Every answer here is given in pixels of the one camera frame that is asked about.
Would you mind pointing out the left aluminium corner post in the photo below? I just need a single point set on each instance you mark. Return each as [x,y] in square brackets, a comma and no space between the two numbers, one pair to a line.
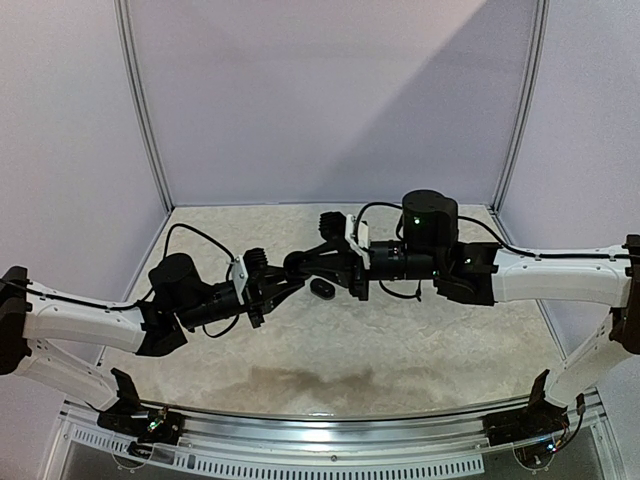
[124,20]

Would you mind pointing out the black oval charging case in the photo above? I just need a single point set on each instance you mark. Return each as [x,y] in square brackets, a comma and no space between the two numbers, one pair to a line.
[322,289]

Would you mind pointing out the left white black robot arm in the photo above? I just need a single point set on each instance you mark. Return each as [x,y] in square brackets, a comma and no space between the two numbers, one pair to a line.
[32,314]

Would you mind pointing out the aluminium front rail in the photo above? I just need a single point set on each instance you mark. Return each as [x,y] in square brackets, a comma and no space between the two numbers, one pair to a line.
[450,444]

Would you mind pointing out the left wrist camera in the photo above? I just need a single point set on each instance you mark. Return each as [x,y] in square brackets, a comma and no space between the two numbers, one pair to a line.
[247,269]

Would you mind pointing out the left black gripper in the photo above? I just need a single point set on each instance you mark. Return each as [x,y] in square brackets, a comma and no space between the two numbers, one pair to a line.
[268,305]

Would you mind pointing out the black round charging case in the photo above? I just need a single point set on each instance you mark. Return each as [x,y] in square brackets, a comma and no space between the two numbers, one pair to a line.
[293,266]

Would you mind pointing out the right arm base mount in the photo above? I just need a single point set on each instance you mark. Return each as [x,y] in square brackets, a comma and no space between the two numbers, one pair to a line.
[537,418]

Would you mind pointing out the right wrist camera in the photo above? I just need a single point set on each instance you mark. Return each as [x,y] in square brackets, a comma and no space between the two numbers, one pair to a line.
[345,232]

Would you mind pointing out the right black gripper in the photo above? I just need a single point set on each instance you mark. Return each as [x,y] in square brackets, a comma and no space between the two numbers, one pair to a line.
[357,267]

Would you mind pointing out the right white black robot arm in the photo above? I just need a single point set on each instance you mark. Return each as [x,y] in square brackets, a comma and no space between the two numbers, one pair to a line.
[487,273]

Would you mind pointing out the aluminium corner post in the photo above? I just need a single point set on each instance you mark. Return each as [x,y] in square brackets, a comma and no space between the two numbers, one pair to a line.
[124,20]
[525,99]

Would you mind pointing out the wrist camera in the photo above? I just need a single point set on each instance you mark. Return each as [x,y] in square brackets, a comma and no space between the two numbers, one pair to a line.
[345,232]
[247,269]

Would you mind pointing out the right aluminium corner post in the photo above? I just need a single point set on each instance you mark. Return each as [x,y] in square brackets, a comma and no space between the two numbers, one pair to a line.
[525,99]

